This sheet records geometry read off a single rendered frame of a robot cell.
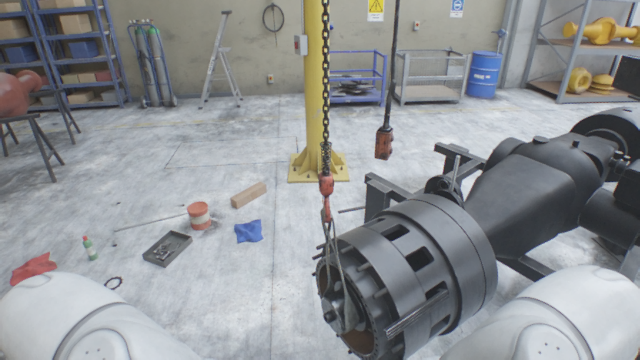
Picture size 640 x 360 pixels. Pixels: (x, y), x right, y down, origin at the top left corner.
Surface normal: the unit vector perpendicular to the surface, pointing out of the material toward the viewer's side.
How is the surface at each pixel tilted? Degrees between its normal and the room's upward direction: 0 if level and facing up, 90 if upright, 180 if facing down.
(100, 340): 27
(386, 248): 7
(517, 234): 90
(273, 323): 0
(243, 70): 90
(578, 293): 6
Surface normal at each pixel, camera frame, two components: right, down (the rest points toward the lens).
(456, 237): 0.24, -0.60
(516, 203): -0.35, -0.61
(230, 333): -0.01, -0.89
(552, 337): -0.04, -0.58
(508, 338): -0.74, -0.66
